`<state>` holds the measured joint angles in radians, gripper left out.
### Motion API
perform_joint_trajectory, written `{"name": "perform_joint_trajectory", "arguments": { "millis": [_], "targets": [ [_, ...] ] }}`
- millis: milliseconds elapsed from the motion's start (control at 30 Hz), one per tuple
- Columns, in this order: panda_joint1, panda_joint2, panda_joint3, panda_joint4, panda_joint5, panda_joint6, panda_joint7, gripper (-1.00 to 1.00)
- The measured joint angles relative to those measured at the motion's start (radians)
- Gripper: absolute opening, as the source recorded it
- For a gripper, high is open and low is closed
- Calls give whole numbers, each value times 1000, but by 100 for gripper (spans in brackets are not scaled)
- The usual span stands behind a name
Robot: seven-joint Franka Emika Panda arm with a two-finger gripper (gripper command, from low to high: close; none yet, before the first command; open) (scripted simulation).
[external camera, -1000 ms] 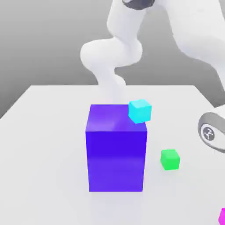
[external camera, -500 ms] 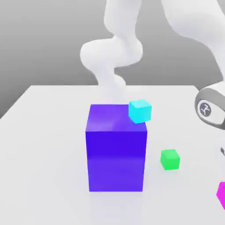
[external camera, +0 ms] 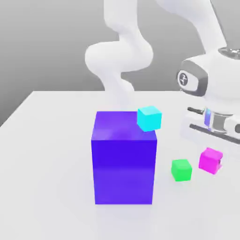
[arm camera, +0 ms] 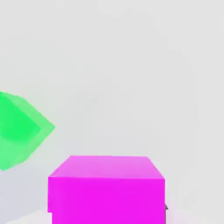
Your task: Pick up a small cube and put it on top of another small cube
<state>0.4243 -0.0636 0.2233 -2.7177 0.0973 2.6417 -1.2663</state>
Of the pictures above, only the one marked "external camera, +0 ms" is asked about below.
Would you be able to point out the small magenta cube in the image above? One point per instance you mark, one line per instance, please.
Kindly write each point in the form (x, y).
(207, 161)

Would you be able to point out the small cyan cube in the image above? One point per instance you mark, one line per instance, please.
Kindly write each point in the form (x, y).
(149, 119)

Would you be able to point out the small green cube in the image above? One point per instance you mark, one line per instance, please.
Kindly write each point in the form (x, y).
(181, 170)

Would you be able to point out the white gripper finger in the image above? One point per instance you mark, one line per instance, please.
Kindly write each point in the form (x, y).
(219, 166)

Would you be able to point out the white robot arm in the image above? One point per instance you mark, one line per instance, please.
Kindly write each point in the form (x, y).
(120, 54)

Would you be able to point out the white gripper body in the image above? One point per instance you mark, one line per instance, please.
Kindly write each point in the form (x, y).
(195, 134)

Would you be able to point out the large purple box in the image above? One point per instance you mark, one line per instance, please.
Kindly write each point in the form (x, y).
(122, 165)

